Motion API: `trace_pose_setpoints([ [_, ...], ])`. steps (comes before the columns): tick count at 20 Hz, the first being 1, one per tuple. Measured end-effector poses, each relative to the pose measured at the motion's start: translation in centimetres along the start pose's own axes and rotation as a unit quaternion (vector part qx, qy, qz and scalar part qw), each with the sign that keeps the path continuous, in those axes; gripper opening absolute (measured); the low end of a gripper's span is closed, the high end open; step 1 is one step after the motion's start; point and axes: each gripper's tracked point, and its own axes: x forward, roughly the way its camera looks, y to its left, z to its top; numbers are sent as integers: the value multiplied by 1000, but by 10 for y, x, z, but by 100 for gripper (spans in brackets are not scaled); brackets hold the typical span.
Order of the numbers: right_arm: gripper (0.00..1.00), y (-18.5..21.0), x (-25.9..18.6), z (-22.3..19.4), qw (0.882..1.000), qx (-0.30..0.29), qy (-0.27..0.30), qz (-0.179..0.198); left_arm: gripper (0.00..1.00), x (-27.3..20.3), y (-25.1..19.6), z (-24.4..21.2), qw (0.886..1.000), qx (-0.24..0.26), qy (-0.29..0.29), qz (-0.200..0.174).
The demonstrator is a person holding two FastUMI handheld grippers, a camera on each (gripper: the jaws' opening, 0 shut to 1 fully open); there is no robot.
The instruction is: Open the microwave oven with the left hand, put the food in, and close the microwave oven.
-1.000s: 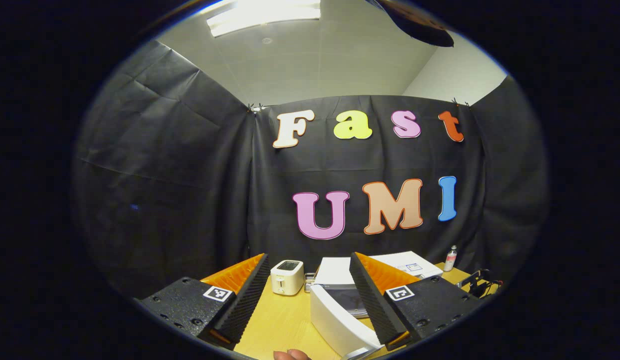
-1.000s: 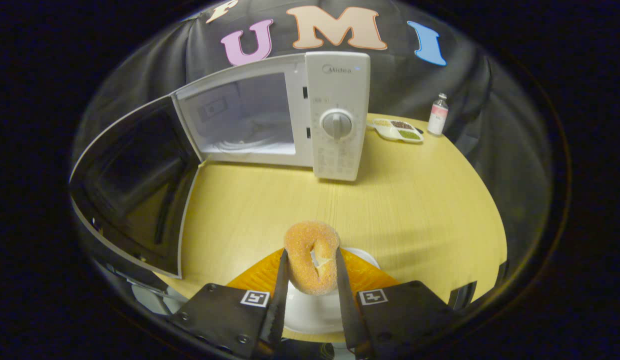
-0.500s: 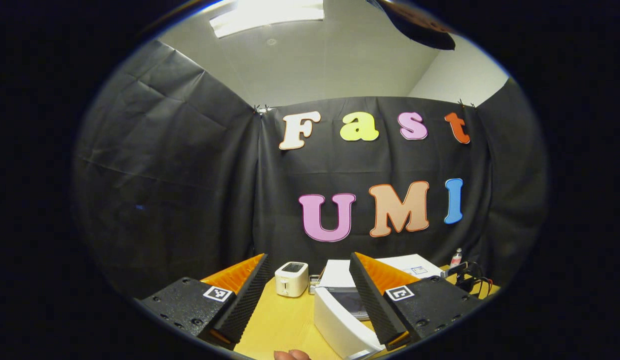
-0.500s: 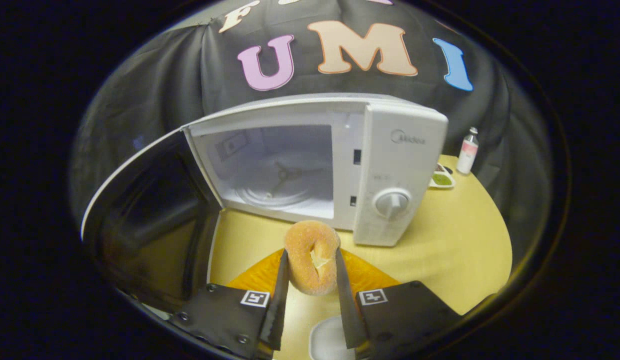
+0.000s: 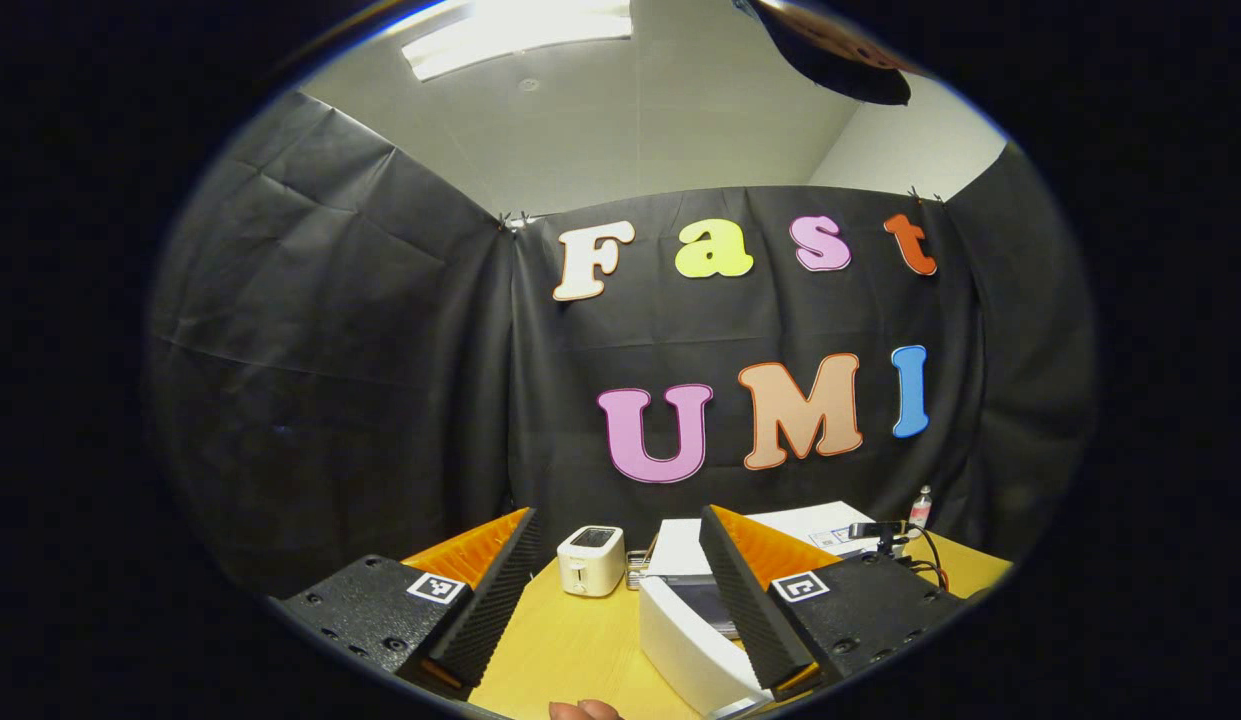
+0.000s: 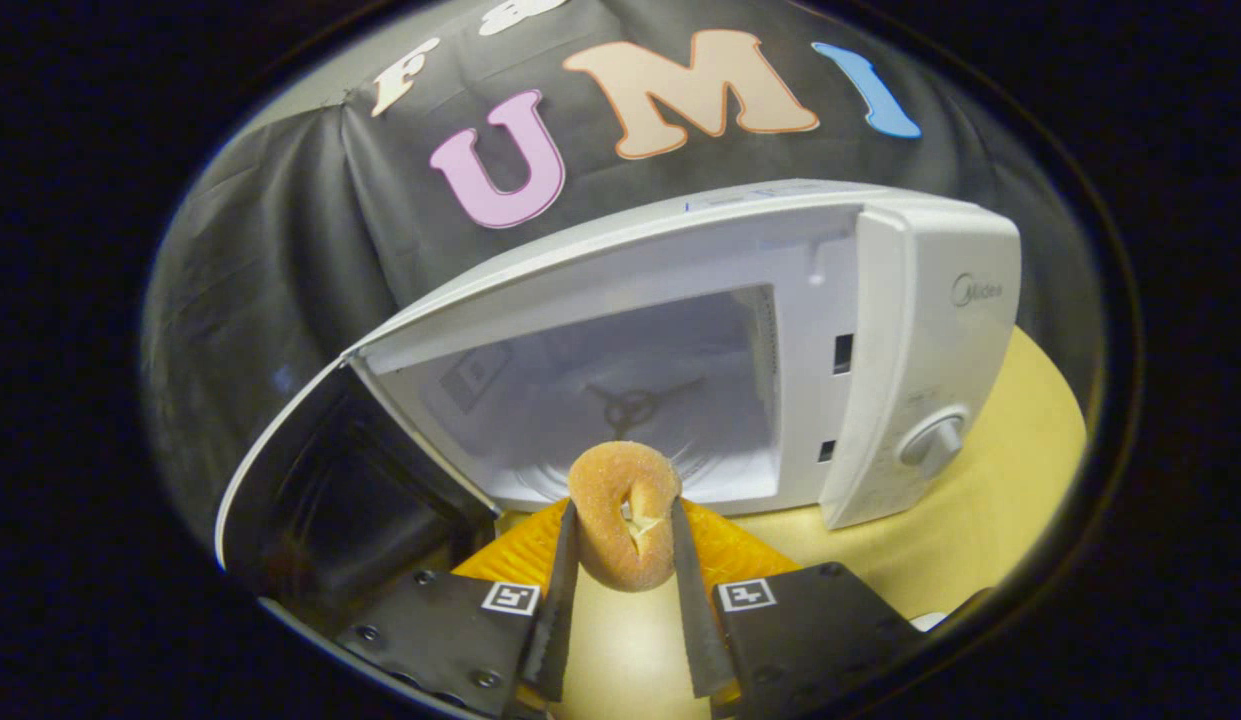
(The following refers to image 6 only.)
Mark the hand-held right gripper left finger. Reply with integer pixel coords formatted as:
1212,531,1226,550
333,498,581,720

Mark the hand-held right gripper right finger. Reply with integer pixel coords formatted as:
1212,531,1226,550
670,496,929,719

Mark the sugared donut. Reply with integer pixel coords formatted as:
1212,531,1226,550
567,440,683,593

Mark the white microwave oven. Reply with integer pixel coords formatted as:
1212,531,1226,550
214,178,1023,606

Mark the black backdrop cloth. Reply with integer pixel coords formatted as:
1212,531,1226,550
140,0,1101,546

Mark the dark turntable roller ring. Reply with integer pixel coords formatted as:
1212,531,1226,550
584,375,707,441

